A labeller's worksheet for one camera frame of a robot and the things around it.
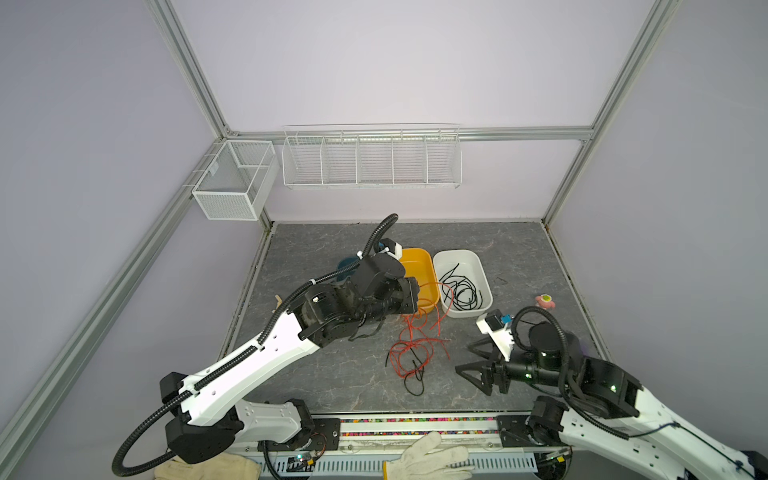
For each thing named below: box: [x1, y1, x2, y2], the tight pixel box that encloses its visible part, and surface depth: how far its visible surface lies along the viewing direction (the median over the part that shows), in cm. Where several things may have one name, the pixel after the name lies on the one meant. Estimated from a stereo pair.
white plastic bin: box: [433, 249, 493, 318], surface depth 101 cm
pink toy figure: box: [535, 294, 556, 309], surface depth 95 cm
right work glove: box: [383, 432, 475, 480], surface depth 71 cm
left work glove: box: [154, 452, 262, 480], surface depth 71 cm
